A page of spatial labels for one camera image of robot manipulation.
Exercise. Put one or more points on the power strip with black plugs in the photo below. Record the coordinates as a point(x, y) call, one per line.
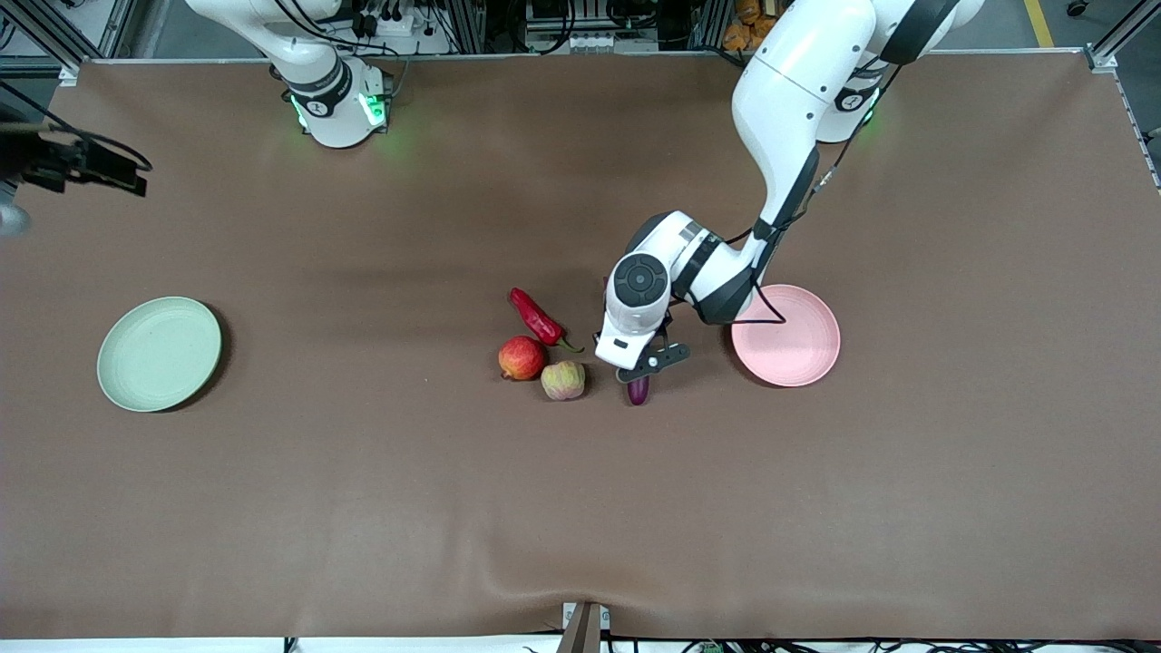
point(390, 27)

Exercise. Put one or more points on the red apple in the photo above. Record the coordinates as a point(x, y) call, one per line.
point(521, 358)

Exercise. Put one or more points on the red chili pepper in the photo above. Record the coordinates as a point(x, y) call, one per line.
point(535, 317)

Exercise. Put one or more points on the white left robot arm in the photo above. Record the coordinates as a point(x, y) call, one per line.
point(789, 91)

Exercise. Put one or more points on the white power strip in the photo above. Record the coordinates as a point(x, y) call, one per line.
point(599, 42)

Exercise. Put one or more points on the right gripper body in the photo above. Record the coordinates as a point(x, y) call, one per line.
point(38, 160)

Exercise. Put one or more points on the aluminium frame post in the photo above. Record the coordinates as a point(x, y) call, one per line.
point(50, 36)
point(1111, 45)

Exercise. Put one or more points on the metal bracket at table edge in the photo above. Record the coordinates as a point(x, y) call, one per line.
point(582, 630)

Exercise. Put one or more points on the brown table cloth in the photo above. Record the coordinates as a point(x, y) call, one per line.
point(580, 508)

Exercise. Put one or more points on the bag of orange items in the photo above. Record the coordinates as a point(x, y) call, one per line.
point(744, 27)

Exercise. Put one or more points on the pink plate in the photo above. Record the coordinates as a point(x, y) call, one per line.
point(798, 349)

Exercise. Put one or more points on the purple eggplant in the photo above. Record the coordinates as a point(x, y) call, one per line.
point(639, 392)

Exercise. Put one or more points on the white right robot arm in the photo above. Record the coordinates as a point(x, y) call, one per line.
point(336, 118)

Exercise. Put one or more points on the light green plate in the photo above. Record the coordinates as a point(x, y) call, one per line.
point(159, 354)

